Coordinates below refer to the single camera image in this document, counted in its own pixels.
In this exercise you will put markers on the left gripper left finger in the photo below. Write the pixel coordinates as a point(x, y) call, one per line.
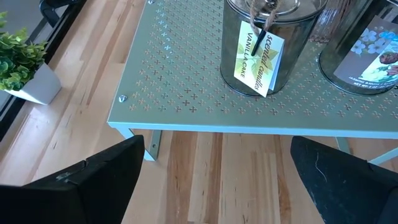
point(77, 193)

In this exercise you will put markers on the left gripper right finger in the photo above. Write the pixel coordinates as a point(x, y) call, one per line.
point(348, 193)

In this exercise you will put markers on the silver scented candle tin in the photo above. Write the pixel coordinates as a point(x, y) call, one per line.
point(342, 46)
point(230, 46)

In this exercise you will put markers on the green perforated metal shelf riser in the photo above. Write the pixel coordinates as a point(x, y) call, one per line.
point(186, 62)

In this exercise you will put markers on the pink ribbed glass candle holder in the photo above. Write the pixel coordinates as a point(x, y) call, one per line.
point(329, 18)

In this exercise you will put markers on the green plant in white pot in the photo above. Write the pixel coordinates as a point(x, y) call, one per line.
point(18, 62)

